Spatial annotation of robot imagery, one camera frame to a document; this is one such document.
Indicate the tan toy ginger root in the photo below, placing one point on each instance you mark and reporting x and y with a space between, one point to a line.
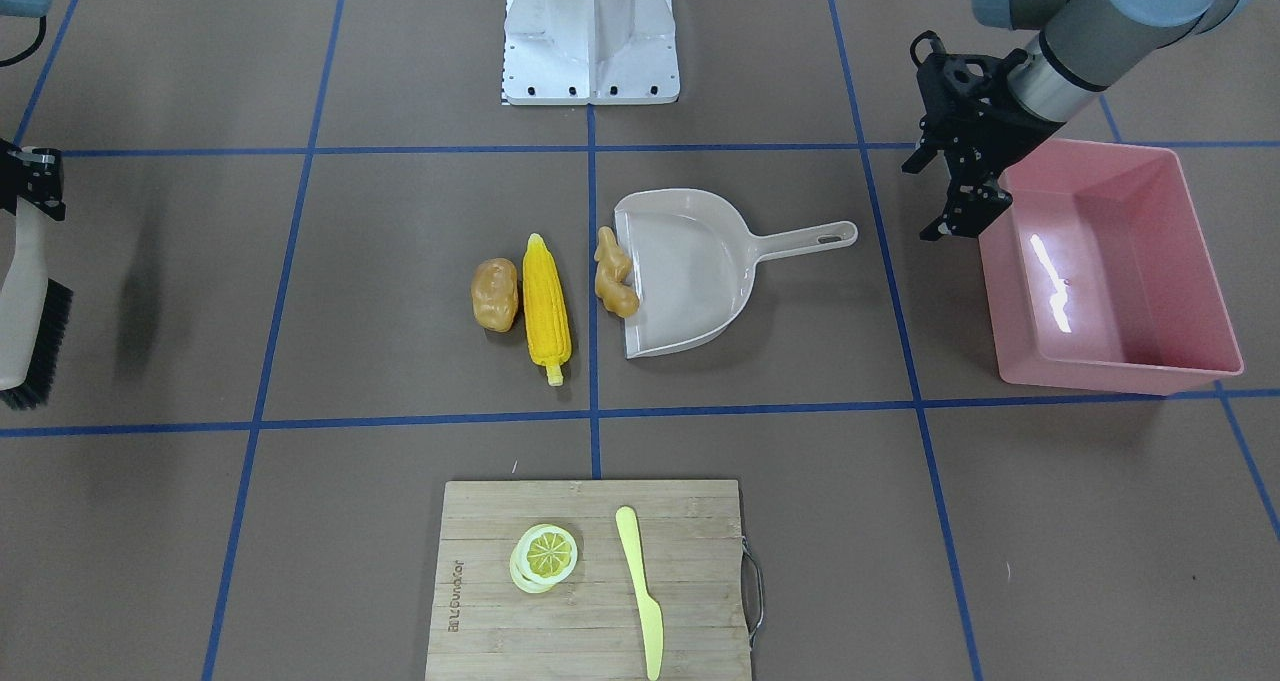
613 266

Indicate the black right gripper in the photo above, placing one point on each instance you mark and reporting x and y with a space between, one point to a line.
30 187

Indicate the beige hand brush black bristles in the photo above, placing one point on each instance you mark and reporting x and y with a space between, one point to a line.
35 311

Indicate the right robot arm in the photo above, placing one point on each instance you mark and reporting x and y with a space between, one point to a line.
33 9

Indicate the yellow toy corn cob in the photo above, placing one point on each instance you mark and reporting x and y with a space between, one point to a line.
547 327

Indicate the bamboo cutting board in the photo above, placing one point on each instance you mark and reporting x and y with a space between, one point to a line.
587 627

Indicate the brown toy potato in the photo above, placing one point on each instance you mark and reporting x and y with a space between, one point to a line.
494 294

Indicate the white pedestal column base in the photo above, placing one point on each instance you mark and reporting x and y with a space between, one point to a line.
578 52

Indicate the beige plastic dustpan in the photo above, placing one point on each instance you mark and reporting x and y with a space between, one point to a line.
695 261

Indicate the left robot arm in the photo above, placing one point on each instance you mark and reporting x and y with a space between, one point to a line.
1079 48

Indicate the yellow toy knife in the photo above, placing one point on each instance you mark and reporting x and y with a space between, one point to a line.
650 613

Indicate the yellow toy lemon slice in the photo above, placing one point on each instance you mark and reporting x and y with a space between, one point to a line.
543 557

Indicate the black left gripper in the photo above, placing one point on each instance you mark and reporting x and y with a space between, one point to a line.
985 126

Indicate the pink plastic bin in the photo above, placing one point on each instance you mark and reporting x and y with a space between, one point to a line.
1098 276

